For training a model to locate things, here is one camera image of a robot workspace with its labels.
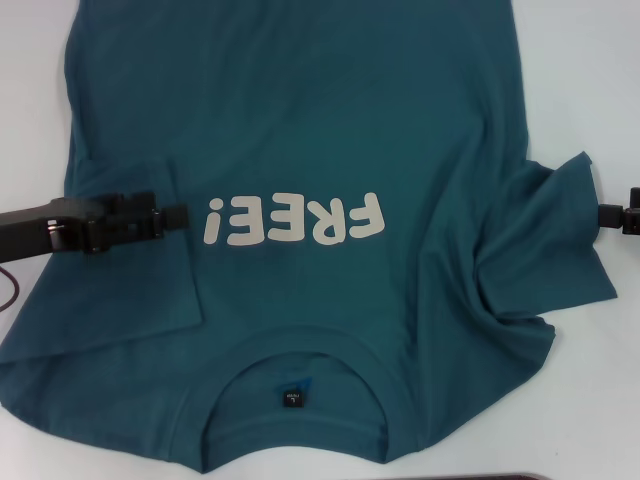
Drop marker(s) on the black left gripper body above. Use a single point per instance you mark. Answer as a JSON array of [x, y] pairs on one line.
[[25, 232]]

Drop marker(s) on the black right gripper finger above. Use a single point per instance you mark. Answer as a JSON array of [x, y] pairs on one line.
[[635, 197], [610, 216]]

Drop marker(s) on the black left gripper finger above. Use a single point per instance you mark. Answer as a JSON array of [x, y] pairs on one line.
[[130, 202], [130, 230]]

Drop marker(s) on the teal T-shirt with FREE print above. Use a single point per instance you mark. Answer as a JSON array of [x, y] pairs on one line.
[[300, 125]]

